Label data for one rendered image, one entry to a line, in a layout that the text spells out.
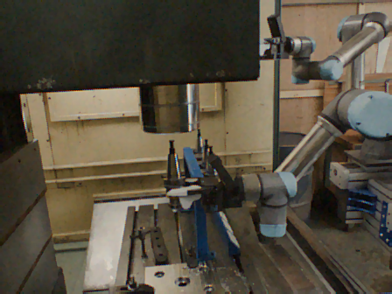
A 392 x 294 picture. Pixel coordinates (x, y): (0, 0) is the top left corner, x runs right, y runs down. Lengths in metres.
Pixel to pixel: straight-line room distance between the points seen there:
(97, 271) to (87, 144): 0.69
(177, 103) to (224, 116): 1.16
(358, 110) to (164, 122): 0.49
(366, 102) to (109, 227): 1.44
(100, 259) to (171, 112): 1.16
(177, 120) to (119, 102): 1.11
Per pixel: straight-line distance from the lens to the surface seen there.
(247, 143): 2.01
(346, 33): 1.74
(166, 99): 0.80
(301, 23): 3.70
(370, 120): 0.95
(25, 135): 1.14
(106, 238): 1.89
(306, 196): 3.31
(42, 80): 0.78
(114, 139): 1.94
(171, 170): 0.90
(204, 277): 1.10
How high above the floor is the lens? 1.64
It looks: 16 degrees down
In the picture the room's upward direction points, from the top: 3 degrees counter-clockwise
